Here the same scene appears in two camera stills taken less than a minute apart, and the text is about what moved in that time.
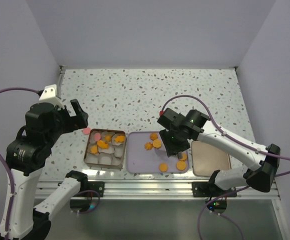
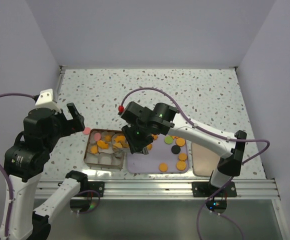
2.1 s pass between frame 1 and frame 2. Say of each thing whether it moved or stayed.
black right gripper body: moved
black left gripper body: stayed
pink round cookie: stayed
